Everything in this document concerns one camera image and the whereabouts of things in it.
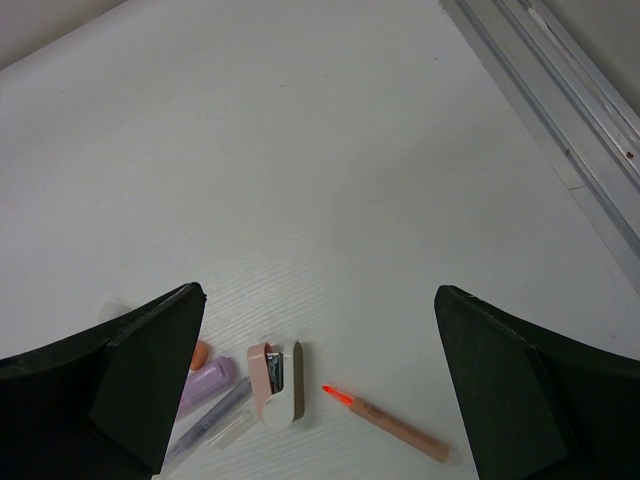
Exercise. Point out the grey-purple marker pen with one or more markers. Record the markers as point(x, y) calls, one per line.
point(209, 424)

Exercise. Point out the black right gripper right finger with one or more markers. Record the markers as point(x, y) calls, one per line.
point(537, 404)

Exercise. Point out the clear pen cap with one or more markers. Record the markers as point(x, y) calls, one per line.
point(239, 425)

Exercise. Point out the orange tip beige highlighter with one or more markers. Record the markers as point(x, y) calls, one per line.
point(427, 444)

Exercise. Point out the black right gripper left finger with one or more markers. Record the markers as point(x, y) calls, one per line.
point(101, 403)

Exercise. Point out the aluminium table rail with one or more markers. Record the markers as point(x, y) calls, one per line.
point(585, 127)

